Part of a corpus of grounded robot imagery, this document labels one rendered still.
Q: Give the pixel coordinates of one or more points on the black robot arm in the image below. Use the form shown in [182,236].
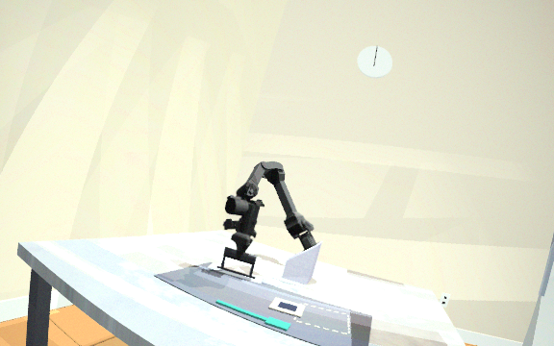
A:
[241,204]

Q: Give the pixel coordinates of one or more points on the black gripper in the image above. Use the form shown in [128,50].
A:
[243,239]

